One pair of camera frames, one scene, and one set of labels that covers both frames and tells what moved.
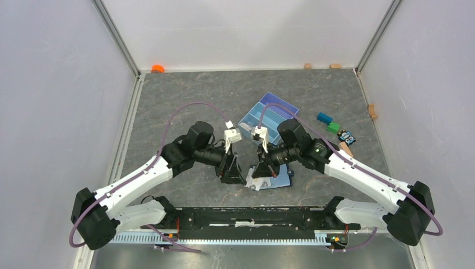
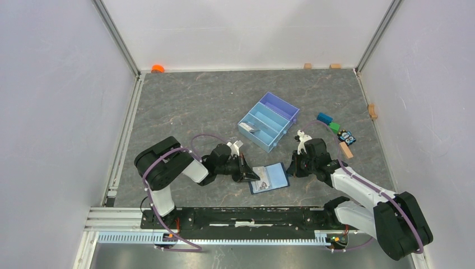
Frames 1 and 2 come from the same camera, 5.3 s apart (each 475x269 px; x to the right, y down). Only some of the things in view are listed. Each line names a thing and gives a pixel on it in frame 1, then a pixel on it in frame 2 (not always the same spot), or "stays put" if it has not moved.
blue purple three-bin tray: x=275 y=115 stays put
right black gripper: x=263 y=168 to x=294 y=170
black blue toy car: x=346 y=136 stays put
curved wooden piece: x=371 y=111 stays put
